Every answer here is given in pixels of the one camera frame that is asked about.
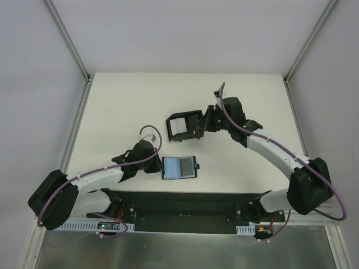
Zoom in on black plastic card tray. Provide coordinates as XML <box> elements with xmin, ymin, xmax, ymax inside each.
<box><xmin>165</xmin><ymin>110</ymin><xmax>204</xmax><ymax>142</ymax></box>

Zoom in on blue leather card holder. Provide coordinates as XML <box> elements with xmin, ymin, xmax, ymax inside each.
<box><xmin>162</xmin><ymin>156</ymin><xmax>200</xmax><ymax>180</ymax></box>

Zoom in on dark credit card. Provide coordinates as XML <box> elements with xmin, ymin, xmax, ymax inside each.
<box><xmin>179</xmin><ymin>157</ymin><xmax>195</xmax><ymax>178</ymax></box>

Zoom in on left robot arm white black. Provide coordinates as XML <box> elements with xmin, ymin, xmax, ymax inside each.
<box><xmin>27</xmin><ymin>140</ymin><xmax>162</xmax><ymax>230</ymax></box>

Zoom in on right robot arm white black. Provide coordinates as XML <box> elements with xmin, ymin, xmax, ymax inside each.
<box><xmin>196</xmin><ymin>97</ymin><xmax>334</xmax><ymax>221</ymax></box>

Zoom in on white cards stack in tray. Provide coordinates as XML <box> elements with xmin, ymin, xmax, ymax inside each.
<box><xmin>169</xmin><ymin>118</ymin><xmax>187</xmax><ymax>135</ymax></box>

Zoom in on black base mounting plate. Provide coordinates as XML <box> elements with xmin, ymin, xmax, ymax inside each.
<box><xmin>85</xmin><ymin>189</ymin><xmax>289</xmax><ymax>233</ymax></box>

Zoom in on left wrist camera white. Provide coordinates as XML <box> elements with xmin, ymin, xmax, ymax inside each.
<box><xmin>139</xmin><ymin>134</ymin><xmax>157</xmax><ymax>145</ymax></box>

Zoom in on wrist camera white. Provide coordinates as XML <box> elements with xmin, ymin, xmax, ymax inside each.
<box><xmin>139</xmin><ymin>134</ymin><xmax>157</xmax><ymax>145</ymax></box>
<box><xmin>214</xmin><ymin>89</ymin><xmax>223</xmax><ymax>104</ymax></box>

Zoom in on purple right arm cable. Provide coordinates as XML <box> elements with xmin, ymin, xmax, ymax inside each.
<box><xmin>213</xmin><ymin>82</ymin><xmax>347</xmax><ymax>247</ymax></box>

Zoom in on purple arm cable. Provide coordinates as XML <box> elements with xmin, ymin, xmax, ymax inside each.
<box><xmin>36</xmin><ymin>125</ymin><xmax>163</xmax><ymax>249</ymax></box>
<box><xmin>213</xmin><ymin>82</ymin><xmax>347</xmax><ymax>247</ymax></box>

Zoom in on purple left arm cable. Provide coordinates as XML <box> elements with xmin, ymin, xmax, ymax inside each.
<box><xmin>36</xmin><ymin>125</ymin><xmax>163</xmax><ymax>249</ymax></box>

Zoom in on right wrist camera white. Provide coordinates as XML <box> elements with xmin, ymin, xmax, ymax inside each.
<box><xmin>214</xmin><ymin>89</ymin><xmax>223</xmax><ymax>104</ymax></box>

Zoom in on right aluminium frame post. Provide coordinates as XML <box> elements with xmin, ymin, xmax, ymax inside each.
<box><xmin>283</xmin><ymin>0</ymin><xmax>340</xmax><ymax>85</ymax></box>

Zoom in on aluminium frame post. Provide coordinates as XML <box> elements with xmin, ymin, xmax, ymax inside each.
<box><xmin>283</xmin><ymin>0</ymin><xmax>340</xmax><ymax>85</ymax></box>
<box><xmin>42</xmin><ymin>0</ymin><xmax>91</xmax><ymax>82</ymax></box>

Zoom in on left white cable duct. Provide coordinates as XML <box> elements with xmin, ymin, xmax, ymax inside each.
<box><xmin>55</xmin><ymin>220</ymin><xmax>135</xmax><ymax>233</ymax></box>

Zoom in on white cable duct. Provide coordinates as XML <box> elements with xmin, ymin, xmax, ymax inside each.
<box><xmin>236</xmin><ymin>225</ymin><xmax>256</xmax><ymax>236</ymax></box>
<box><xmin>55</xmin><ymin>220</ymin><xmax>135</xmax><ymax>233</ymax></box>

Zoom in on right white cable duct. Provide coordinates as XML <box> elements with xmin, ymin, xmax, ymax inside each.
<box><xmin>236</xmin><ymin>225</ymin><xmax>256</xmax><ymax>236</ymax></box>

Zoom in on left aluminium frame post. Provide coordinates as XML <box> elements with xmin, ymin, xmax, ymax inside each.
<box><xmin>42</xmin><ymin>0</ymin><xmax>91</xmax><ymax>82</ymax></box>

